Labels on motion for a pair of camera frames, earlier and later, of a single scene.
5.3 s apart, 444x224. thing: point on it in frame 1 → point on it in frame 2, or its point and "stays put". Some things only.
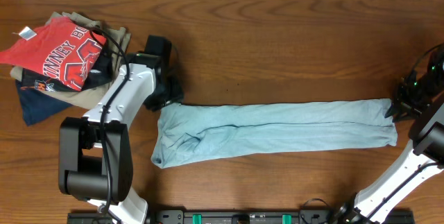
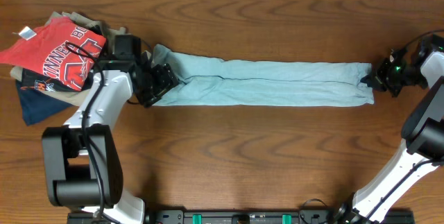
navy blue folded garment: (38, 104) stays put
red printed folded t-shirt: (63, 49) stays put
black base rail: (238, 216) stays put
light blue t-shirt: (189, 133) → (220, 82)
